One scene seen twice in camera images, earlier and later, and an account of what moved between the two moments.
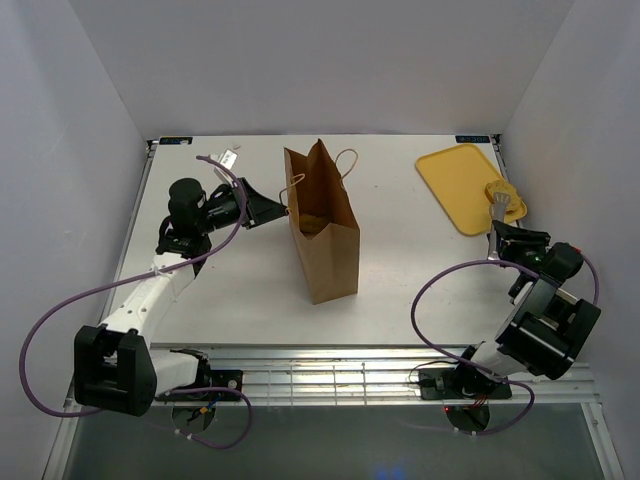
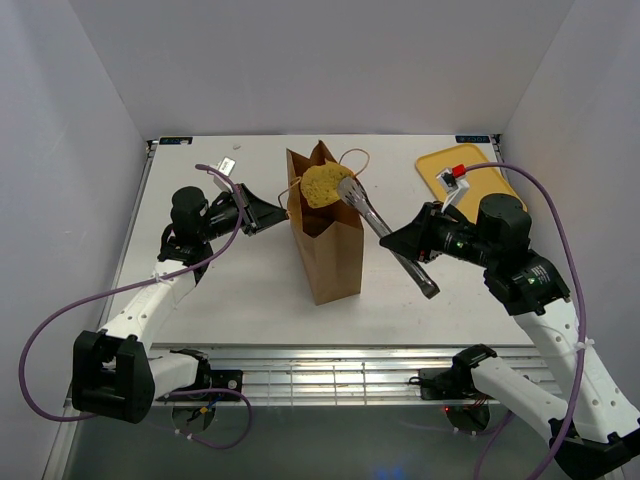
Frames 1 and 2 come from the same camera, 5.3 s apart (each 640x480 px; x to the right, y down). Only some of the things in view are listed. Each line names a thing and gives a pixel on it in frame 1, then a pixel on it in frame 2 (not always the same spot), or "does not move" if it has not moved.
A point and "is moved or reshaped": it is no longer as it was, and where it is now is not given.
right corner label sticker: [472, 139] does not move
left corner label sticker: [175, 140] does not move
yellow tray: [458, 178] does not move
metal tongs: [496, 212] is moved or reshaped
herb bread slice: [514, 208] -> [320, 183]
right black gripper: [515, 233] -> [417, 240]
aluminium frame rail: [380, 375] does not move
